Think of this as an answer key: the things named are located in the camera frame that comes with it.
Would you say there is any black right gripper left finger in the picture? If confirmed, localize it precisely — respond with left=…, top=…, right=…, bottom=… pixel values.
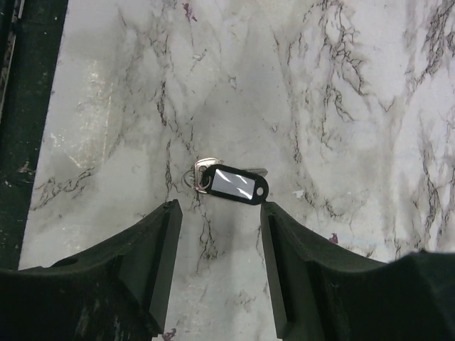
left=1, top=200, right=182, bottom=340

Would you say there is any key with black tag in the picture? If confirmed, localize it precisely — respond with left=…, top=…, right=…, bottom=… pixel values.
left=182, top=157, right=269, bottom=205

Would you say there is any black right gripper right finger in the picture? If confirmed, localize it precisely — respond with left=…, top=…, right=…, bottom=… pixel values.
left=261, top=202, right=454, bottom=340

